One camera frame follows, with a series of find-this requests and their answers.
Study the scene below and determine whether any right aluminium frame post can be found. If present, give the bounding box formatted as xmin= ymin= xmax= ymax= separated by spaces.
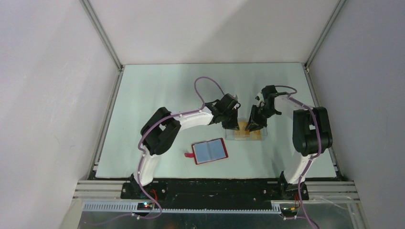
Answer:
xmin=304 ymin=0 xmax=347 ymax=68

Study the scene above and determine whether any grey slotted cable duct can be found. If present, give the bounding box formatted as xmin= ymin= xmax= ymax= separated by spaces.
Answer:
xmin=82 ymin=201 xmax=281 ymax=214

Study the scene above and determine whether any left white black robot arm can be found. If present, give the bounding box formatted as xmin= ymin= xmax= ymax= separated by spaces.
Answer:
xmin=132 ymin=94 xmax=241 ymax=199

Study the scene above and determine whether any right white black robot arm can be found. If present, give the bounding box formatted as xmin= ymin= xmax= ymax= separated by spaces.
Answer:
xmin=245 ymin=85 xmax=333 ymax=199

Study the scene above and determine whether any red leather card holder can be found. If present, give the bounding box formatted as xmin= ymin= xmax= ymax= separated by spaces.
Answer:
xmin=184 ymin=138 xmax=229 ymax=165

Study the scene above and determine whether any aluminium front rail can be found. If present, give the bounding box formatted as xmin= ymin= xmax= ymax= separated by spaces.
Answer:
xmin=305 ymin=181 xmax=360 ymax=204

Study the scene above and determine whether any orange credit card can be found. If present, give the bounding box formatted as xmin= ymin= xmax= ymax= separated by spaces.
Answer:
xmin=234 ymin=121 xmax=250 ymax=140
xmin=249 ymin=130 xmax=262 ymax=141

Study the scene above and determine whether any aluminium frame post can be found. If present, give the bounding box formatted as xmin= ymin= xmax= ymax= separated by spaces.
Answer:
xmin=304 ymin=0 xmax=347 ymax=68
xmin=80 ymin=0 xmax=123 ymax=72

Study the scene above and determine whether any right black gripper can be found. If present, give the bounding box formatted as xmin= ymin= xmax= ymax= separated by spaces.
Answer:
xmin=245 ymin=104 xmax=278 ymax=133

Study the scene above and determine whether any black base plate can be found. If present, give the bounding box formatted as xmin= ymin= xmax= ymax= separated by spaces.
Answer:
xmin=121 ymin=177 xmax=309 ymax=201

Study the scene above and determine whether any left aluminium frame post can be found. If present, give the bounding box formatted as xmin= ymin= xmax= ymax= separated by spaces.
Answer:
xmin=80 ymin=0 xmax=123 ymax=72

